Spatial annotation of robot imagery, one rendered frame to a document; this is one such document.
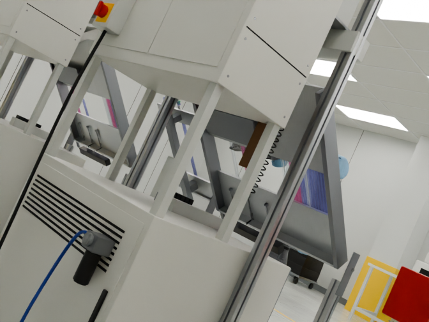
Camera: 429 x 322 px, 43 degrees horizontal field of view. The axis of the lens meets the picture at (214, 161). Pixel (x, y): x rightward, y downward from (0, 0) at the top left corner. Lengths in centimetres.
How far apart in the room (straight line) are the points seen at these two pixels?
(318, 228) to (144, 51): 94
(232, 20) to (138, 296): 77
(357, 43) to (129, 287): 100
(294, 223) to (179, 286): 79
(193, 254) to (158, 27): 70
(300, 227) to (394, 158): 774
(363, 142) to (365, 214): 137
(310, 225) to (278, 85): 74
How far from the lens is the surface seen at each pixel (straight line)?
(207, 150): 237
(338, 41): 180
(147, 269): 145
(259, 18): 150
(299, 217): 217
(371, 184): 989
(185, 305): 159
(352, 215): 987
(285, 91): 161
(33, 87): 1002
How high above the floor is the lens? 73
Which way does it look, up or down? 3 degrees up
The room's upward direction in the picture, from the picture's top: 25 degrees clockwise
